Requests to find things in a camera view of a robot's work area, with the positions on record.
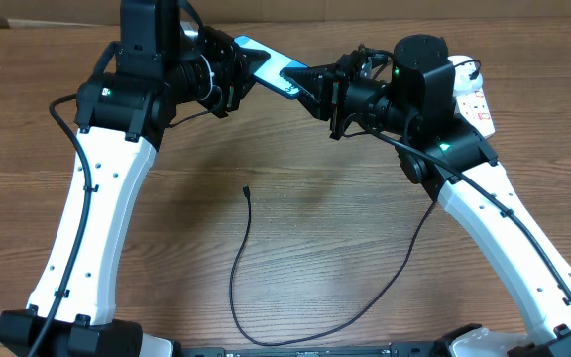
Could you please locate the white USB charger plug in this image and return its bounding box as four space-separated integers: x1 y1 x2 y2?
448 55 483 97

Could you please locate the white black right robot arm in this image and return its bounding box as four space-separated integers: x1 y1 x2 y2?
281 34 571 356

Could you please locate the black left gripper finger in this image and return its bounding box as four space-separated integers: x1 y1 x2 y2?
233 78 256 111
238 48 271 74

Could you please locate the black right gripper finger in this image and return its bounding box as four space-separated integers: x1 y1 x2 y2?
297 93 334 121
280 66 338 99

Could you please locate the white power strip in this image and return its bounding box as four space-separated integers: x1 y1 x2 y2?
455 89 496 138

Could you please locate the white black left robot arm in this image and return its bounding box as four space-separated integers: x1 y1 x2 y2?
0 1 269 356

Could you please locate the blue Samsung Galaxy smartphone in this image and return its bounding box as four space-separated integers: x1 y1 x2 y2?
235 35 306 100

